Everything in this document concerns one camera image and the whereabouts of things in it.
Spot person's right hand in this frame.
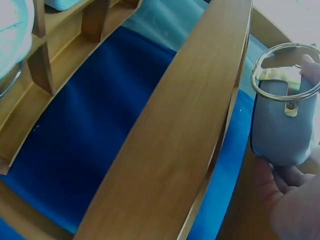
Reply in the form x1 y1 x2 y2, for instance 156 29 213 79
253 53 320 240

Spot grey handbag with gold ring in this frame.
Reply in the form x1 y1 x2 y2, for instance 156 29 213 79
249 42 320 167

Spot wooden compartment rack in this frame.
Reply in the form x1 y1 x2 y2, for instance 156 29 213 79
0 0 254 240

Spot blue cloth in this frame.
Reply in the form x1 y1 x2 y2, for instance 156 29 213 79
0 0 258 240

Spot light blue bag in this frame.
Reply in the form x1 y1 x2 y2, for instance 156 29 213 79
44 0 76 12

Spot white bag with metal ring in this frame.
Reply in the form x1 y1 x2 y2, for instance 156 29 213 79
0 0 35 99

